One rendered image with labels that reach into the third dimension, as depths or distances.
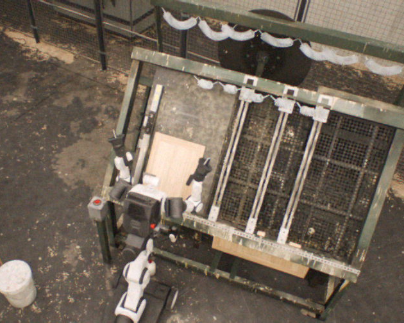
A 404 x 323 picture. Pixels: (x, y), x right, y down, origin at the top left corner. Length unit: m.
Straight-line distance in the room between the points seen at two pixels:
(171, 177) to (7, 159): 2.54
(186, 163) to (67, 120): 2.72
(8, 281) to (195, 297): 1.66
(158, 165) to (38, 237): 1.67
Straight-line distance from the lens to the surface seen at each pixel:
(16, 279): 3.81
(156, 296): 3.77
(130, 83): 3.43
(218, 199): 3.26
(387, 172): 3.27
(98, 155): 5.11
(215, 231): 3.33
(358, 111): 3.16
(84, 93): 6.12
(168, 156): 3.35
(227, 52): 3.56
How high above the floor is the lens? 3.58
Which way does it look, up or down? 45 degrees down
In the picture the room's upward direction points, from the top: 6 degrees clockwise
